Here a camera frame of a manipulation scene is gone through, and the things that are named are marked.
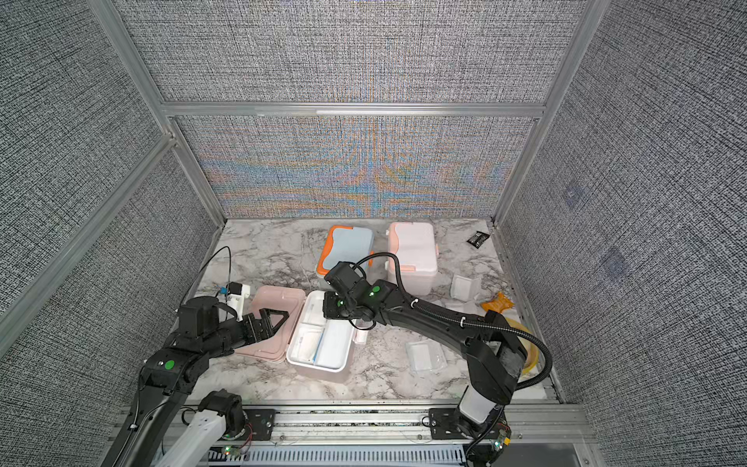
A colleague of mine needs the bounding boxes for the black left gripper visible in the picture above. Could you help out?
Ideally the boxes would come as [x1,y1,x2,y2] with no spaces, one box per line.
[203,306,289,359]

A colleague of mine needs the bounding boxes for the pink white medicine box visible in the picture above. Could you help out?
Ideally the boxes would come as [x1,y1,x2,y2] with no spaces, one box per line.
[236,286,357,383]

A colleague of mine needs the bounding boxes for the blue orange medicine box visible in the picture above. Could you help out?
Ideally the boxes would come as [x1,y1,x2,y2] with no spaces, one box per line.
[316,225,375,277]

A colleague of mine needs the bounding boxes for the white pink medicine chest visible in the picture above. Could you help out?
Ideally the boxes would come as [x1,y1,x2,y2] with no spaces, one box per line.
[387,222,439,297]

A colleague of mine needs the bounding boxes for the clear plastic gauze box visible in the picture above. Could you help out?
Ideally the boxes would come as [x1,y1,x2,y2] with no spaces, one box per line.
[451,274,482,302]

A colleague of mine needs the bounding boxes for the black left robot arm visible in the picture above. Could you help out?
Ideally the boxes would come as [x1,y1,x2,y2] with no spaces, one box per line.
[102,296,290,466]

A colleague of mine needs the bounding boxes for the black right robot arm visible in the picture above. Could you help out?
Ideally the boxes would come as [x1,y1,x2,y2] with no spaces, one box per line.
[323,252,554,441]

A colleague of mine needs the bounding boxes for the black foil sachet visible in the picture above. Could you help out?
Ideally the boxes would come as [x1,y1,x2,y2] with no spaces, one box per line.
[467,231,490,249]

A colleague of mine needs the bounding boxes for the orange plastic toy piece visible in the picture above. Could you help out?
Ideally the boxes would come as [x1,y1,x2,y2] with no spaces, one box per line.
[480,292,515,313]

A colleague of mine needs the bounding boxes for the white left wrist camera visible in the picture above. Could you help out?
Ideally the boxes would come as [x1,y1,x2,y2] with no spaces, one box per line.
[220,282,251,321]

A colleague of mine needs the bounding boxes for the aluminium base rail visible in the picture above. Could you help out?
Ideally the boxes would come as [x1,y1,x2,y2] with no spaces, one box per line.
[104,402,602,467]

